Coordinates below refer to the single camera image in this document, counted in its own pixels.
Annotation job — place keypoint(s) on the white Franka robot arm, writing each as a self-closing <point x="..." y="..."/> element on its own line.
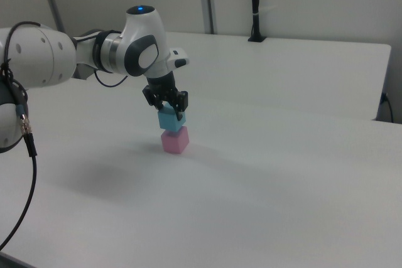
<point x="41" y="57"/>

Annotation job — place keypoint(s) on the black pole with base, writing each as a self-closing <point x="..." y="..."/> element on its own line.
<point x="256" y="4"/>

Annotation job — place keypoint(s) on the white side table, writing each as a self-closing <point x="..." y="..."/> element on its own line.
<point x="282" y="73"/>

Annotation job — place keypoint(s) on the pink cube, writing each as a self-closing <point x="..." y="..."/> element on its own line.
<point x="174" y="142"/>

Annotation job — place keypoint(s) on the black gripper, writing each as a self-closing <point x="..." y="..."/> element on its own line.
<point x="161" y="87"/>

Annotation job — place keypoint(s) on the blue cube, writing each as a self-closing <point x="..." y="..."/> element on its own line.
<point x="171" y="121"/>

